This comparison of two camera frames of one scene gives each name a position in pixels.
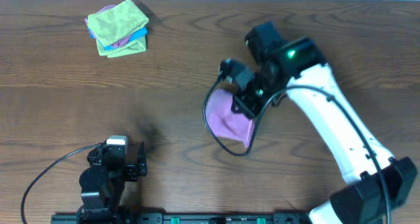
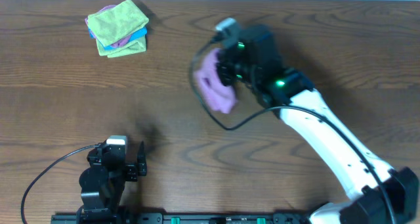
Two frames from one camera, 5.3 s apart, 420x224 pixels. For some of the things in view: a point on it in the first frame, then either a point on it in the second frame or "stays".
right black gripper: (250, 108) to (222, 65)
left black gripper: (132, 169) stays
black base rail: (188, 218) stays
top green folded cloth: (117, 22) stays
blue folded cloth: (137, 34) stays
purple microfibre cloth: (222, 121) to (218, 96)
